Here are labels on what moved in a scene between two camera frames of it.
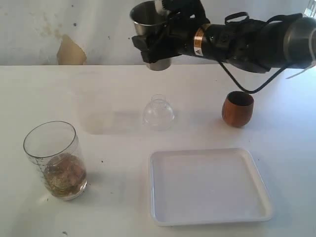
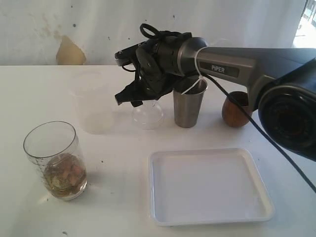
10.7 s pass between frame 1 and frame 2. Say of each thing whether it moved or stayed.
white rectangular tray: stayed
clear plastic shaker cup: stayed
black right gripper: moved
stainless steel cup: moved
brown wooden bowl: stayed
